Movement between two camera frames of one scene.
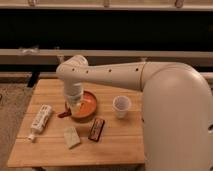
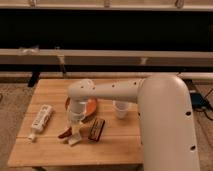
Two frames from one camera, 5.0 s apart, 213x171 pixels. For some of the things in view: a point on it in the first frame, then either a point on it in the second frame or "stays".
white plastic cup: (121, 105) stays
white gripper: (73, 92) to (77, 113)
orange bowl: (87, 109) stays
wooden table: (112, 134) stays
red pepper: (65, 114) to (67, 133)
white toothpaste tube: (39, 121) stays
